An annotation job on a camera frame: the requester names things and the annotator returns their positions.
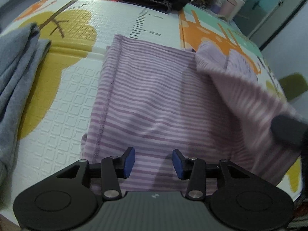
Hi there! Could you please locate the green chair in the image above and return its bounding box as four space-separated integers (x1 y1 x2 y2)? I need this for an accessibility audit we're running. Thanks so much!
279 73 308 101

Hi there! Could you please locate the colourful cartoon play mat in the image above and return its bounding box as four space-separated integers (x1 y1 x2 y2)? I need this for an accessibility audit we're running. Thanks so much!
0 0 304 224

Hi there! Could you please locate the purple striped t-shirt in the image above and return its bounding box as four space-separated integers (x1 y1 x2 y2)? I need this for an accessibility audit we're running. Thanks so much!
82 34 300 191

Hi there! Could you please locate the grey folded sweatshirt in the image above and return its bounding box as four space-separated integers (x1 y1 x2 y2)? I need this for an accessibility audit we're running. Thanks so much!
1 23 51 208

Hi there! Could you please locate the pink thermos bottle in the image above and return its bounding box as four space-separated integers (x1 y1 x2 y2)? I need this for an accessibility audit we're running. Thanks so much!
219 0 237 20

